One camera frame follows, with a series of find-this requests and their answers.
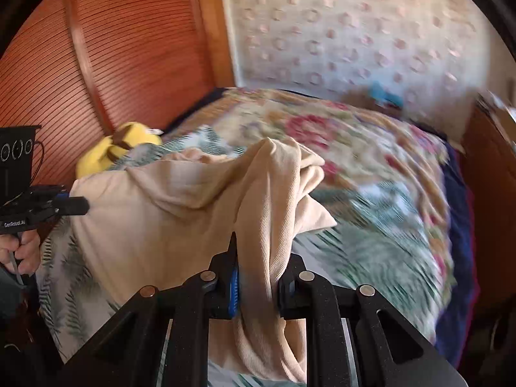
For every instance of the leaf print bed sheet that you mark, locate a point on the leaf print bed sheet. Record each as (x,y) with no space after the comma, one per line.
(363,242)

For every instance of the yellow plush toy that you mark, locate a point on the yellow plush toy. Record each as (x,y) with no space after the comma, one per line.
(133,135)

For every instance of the person's left hand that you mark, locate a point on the person's left hand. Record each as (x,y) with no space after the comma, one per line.
(28,250)

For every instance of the sheer circle pattern curtain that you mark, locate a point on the sheer circle pattern curtain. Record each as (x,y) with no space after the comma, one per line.
(342,28)

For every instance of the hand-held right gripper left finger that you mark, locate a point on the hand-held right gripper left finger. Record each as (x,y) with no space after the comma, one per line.
(233,294)

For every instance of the beige printed T-shirt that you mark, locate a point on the beige printed T-shirt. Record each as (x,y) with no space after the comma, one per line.
(181,209)

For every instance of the wooden sideboard cabinet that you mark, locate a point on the wooden sideboard cabinet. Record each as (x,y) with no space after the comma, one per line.
(492,169)

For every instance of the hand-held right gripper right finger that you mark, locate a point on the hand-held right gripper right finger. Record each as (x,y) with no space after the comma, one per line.
(288,298)

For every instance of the slatted wooden wardrobe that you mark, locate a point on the slatted wooden wardrobe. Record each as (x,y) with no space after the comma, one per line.
(121,48)

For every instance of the floral blanket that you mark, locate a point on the floral blanket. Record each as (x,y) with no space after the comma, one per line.
(322,129)

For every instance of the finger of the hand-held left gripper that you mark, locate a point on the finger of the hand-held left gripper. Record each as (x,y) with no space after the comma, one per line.
(76,205)

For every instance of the teal cloth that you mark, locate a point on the teal cloth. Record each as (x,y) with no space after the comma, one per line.
(383,93)

